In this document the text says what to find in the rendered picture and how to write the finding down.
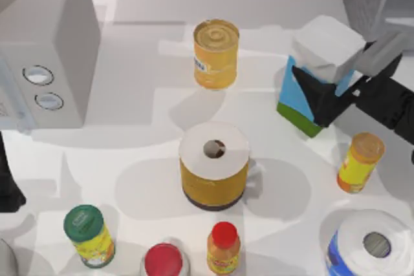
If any blue green white carton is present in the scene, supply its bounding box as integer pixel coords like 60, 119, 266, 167
276, 14, 368, 138

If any pale grey rounded box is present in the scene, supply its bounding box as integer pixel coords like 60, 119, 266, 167
353, 32, 409, 79

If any yellow bottle orange cap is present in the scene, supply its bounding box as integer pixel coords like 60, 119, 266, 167
336, 131, 386, 195

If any yellow can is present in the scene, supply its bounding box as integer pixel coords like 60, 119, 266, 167
193, 18, 241, 91

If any yellow wrapped paper roll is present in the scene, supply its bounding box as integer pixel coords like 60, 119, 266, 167
178, 121, 251, 212

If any blue wrapped paper roll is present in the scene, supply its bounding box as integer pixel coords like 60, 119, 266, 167
325, 208, 414, 276

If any orange bottle red cap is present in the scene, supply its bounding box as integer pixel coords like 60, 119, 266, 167
206, 221, 242, 276

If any clear jar red lid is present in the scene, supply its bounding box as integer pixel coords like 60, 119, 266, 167
140, 242, 192, 276

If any small round microwave knob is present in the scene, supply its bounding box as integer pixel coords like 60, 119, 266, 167
34, 92, 65, 111

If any yellow jar green lid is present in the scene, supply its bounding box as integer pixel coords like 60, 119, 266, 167
63, 204, 116, 270

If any pale microwave oven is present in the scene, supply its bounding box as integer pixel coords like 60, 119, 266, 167
0, 0, 102, 132

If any large round microwave knob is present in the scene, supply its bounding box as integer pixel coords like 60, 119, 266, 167
21, 64, 55, 87

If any glass microwave door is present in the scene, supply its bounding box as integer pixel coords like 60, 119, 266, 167
0, 48, 37, 133

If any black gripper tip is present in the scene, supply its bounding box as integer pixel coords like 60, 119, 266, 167
0, 132, 27, 214

